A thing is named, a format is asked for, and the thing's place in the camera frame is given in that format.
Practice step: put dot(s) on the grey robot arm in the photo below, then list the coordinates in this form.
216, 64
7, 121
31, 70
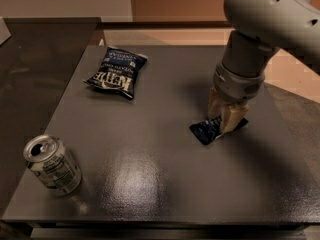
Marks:
260, 29

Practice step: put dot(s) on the silver soda can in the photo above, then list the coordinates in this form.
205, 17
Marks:
50, 161

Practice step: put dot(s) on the blue Kettle chip bag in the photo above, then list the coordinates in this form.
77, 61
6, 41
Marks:
118, 72

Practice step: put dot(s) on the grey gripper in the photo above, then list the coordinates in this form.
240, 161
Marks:
235, 85

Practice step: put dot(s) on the dark blue rxbar wrapper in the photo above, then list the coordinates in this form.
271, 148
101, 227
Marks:
207, 131

